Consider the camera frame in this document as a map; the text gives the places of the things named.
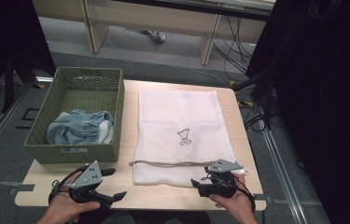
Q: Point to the black metal stand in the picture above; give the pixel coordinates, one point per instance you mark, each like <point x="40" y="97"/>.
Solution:
<point x="267" y="93"/>
<point x="7" y="81"/>

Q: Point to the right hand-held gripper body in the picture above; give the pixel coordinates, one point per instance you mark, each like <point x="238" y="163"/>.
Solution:
<point x="222" y="167"/>

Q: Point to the person's right hand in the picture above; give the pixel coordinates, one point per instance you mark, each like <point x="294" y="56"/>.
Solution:
<point x="236" y="203"/>

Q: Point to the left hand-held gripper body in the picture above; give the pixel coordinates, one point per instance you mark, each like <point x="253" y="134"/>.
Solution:
<point x="88" y="177"/>

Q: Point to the green woven basket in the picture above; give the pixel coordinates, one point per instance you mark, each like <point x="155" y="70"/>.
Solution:
<point x="82" y="93"/>

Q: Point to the light blue denim garment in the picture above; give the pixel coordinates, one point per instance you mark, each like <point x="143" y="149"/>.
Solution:
<point x="76" y="127"/>

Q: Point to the black curtain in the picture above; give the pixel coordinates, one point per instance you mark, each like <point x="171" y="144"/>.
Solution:
<point x="325" y="93"/>
<point x="1" y="37"/>

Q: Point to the light wooden desk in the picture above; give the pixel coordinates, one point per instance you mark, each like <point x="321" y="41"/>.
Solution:
<point x="151" y="18"/>

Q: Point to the person's left hand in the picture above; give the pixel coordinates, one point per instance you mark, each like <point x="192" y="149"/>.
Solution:
<point x="65" y="207"/>

